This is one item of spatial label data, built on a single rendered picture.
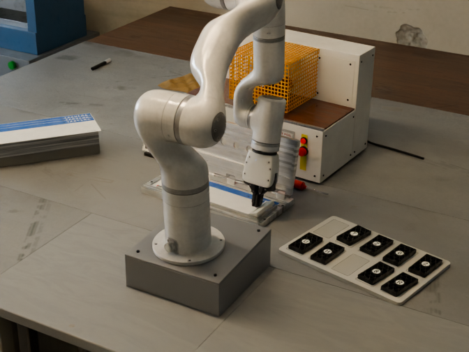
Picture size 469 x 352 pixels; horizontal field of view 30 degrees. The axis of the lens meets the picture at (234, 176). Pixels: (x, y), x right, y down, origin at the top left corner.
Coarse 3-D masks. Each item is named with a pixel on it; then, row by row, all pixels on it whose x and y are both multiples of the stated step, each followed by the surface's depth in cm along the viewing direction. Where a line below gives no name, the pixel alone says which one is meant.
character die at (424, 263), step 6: (420, 258) 240; (426, 258) 241; (432, 258) 241; (438, 258) 241; (414, 264) 238; (420, 264) 238; (426, 264) 238; (432, 264) 238; (438, 264) 239; (408, 270) 236; (414, 270) 235; (420, 270) 235; (426, 270) 235; (432, 270) 237; (420, 276) 234
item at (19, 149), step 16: (16, 144) 293; (32, 144) 295; (48, 144) 297; (64, 144) 299; (80, 144) 301; (96, 144) 304; (0, 160) 293; (16, 160) 295; (32, 160) 297; (48, 160) 299
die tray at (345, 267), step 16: (320, 224) 259; (336, 224) 260; (352, 224) 260; (336, 240) 251; (368, 240) 251; (288, 256) 244; (304, 256) 243; (336, 256) 243; (352, 256) 243; (368, 256) 243; (416, 256) 244; (336, 272) 236; (352, 272) 236; (400, 272) 236; (432, 272) 236; (368, 288) 229; (416, 288) 229; (400, 304) 224
